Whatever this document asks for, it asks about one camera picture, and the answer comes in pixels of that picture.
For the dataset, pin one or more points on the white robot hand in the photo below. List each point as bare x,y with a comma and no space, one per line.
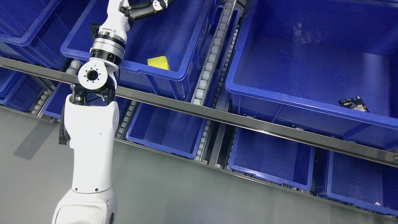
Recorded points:
120,11

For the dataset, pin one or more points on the yellow foam block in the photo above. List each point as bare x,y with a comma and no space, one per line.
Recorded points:
159,62

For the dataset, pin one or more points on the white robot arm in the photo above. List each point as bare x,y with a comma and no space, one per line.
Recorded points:
90,117

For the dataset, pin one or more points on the blue bin with block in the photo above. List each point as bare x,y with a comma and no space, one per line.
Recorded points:
182,33

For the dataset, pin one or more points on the steel shelf rack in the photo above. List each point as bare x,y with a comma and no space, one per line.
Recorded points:
291,133

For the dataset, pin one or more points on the blue bin lower middle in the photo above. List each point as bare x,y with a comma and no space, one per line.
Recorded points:
166,130

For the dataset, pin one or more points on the blue bin upper left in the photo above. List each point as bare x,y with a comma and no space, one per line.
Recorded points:
33,31

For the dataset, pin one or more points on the blue bin lower left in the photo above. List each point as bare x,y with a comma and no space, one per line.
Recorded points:
18,91

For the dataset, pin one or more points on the large blue bin right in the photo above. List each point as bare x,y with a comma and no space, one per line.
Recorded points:
295,59

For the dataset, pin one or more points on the small circuit board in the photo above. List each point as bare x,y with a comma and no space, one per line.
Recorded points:
355,103

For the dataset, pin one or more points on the blue bin lower far right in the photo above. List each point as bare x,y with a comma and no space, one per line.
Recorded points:
366,184

